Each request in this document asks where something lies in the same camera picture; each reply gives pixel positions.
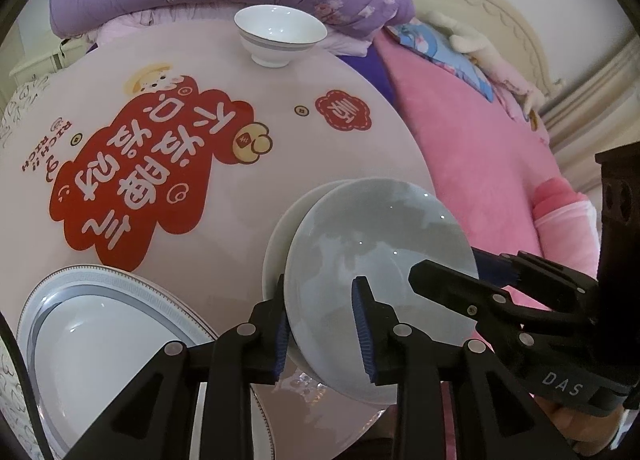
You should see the bright pink fleece blanket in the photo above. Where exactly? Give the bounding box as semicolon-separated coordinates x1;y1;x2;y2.
372;30;601;311

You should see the white nightstand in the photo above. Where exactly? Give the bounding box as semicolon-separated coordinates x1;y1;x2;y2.
10;38;86;86

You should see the dark purple cloth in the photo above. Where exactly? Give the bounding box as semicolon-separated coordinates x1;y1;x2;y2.
357;40;396;106

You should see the pink rolled cloth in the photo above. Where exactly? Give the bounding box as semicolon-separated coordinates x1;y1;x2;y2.
531;177;603;276

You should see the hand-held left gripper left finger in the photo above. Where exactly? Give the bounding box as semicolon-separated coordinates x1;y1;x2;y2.
65;273;291;460

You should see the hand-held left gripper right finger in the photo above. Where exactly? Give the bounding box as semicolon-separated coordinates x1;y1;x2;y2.
351;275;556;460

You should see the white plate with grey ring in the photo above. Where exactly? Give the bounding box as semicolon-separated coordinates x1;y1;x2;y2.
16;264;277;460
50;265;221;346

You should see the white ceramic bowl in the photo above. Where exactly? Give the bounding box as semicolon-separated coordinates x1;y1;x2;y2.
233;4;328;68

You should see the person's right hand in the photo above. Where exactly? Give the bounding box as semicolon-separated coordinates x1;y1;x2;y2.
542;402;628;451

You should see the blue printed pillow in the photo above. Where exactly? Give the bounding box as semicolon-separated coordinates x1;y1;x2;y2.
387;20;496;102

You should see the cream carved headboard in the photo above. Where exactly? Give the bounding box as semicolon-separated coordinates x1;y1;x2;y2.
400;0;640;141

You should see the plain white plate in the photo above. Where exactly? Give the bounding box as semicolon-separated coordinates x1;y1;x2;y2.
262;179;356;381
284;179;481;406

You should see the cream plush toy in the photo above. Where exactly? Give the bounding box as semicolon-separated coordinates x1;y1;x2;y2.
425;10;546;116

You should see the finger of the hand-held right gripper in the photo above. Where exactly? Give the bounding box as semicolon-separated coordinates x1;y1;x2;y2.
474;249;598;312
409;260;556;372

